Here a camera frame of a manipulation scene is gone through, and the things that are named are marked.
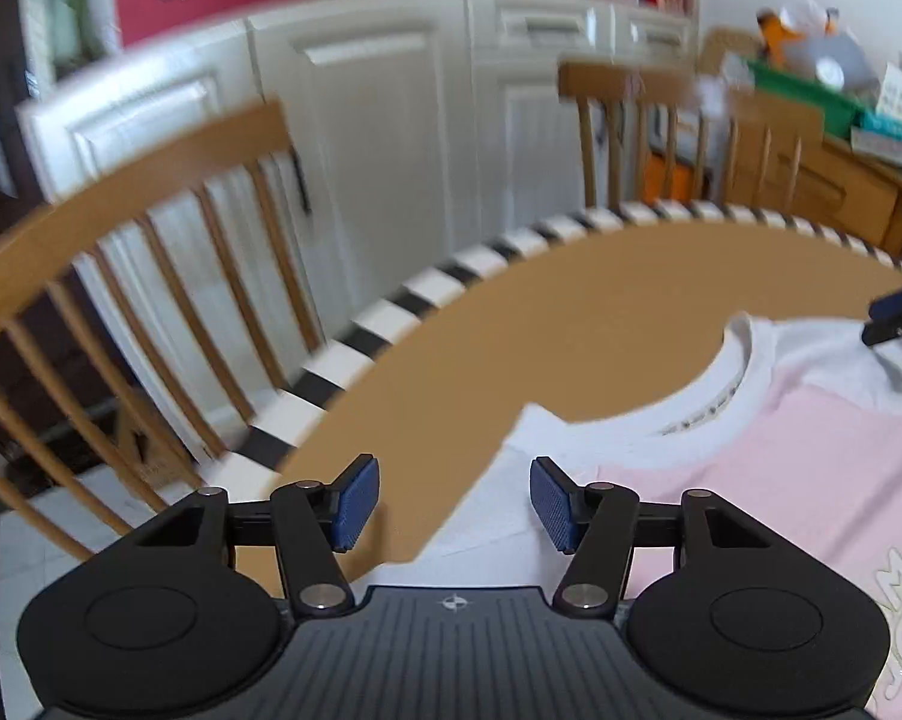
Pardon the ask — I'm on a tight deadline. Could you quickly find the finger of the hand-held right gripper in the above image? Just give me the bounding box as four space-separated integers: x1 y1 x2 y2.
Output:
862 281 902 350

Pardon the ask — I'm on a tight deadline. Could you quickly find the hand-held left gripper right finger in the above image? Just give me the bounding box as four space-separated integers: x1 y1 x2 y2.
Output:
530 456 795 616

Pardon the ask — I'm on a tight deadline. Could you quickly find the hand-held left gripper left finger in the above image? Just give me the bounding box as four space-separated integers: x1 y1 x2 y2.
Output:
132 454 381 616

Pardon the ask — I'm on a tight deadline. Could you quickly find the pink and white t-shirt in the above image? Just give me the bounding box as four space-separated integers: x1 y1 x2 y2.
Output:
361 311 902 720

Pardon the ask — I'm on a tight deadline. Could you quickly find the wooden sideboard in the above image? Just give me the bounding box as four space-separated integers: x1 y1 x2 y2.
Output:
702 26 902 256

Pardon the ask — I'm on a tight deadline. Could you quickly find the grey tin box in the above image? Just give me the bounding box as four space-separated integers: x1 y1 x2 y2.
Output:
850 127 902 173

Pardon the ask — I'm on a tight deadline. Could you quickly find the teal packet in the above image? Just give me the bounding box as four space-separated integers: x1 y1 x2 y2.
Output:
859 111 902 143

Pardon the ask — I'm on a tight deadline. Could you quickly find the green plastic basket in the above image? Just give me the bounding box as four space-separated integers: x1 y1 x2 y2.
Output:
747 60 868 140

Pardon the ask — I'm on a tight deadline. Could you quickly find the grey bag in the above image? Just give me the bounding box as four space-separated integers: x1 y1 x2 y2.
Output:
781 34 872 95

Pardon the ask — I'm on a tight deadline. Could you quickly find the wooden spindle chair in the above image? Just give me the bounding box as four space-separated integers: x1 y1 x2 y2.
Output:
0 97 328 563
557 60 827 212

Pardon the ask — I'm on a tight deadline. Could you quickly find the white cabinet with shelves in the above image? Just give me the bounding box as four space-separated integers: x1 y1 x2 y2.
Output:
16 0 703 466

